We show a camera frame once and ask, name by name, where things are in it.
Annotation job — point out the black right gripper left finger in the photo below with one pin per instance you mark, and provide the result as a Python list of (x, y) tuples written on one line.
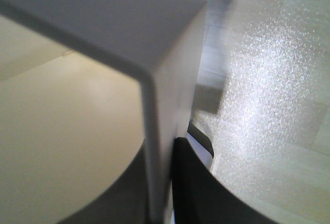
[(125, 201)]

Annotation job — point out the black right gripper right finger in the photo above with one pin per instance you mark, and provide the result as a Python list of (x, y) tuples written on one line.
[(198, 197)]

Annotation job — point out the white plastic trash bin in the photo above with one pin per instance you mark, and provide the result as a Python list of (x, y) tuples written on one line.
[(85, 84)]

